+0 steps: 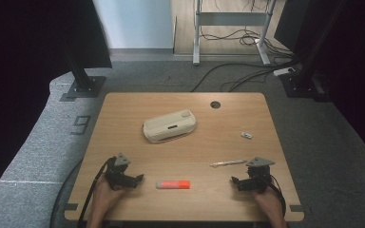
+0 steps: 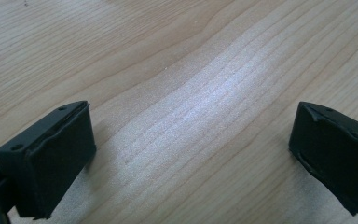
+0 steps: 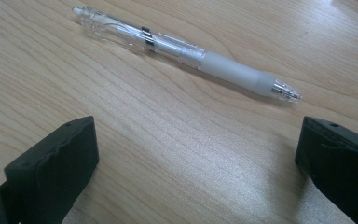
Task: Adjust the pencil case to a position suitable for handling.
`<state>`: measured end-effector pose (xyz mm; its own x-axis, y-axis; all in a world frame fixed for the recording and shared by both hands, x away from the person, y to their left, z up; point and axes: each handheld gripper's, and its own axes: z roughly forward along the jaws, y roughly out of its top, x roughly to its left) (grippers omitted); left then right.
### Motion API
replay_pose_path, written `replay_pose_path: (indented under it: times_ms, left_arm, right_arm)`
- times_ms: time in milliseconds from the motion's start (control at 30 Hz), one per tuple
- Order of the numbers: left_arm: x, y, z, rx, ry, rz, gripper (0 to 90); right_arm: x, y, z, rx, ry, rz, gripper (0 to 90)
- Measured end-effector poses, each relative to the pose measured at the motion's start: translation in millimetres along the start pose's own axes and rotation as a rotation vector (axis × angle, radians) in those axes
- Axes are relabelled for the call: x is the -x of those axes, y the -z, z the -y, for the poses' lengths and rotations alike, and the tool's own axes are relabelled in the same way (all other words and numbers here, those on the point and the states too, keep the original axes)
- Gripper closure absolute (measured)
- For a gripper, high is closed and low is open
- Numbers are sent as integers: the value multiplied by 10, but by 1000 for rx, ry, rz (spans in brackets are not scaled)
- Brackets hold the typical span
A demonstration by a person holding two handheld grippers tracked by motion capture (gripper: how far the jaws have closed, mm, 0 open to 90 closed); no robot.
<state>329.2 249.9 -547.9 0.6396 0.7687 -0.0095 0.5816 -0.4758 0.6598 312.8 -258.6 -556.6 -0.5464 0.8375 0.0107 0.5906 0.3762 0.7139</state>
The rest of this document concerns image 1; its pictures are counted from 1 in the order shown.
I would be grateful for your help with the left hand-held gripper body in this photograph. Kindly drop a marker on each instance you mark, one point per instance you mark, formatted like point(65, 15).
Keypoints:
point(120, 172)

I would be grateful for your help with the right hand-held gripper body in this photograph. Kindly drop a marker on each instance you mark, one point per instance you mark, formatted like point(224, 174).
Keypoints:
point(258, 179)

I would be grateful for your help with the small white eraser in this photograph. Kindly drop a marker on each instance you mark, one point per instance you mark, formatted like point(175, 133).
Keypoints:
point(246, 135)

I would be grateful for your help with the beige pencil case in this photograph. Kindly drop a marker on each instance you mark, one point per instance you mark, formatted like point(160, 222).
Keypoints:
point(169, 126)

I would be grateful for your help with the person's right hand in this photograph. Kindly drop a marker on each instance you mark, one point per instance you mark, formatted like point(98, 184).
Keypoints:
point(271, 202)

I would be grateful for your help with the person's left hand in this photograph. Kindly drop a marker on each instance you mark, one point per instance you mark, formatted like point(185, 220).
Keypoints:
point(104, 194)

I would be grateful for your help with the orange-red marker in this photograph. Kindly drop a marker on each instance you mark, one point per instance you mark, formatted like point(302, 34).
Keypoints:
point(173, 184)

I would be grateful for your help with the black metal stand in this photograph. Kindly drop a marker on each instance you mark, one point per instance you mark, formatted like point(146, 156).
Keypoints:
point(304, 79)
point(83, 80)

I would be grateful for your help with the white power strip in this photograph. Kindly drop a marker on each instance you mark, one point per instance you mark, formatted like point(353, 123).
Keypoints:
point(283, 71)

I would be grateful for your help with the black curtain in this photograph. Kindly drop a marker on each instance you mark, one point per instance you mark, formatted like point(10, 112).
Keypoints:
point(28, 63)
point(355, 63)

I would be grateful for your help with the white metal desk frame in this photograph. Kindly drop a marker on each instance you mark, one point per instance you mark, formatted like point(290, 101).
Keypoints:
point(231, 19)

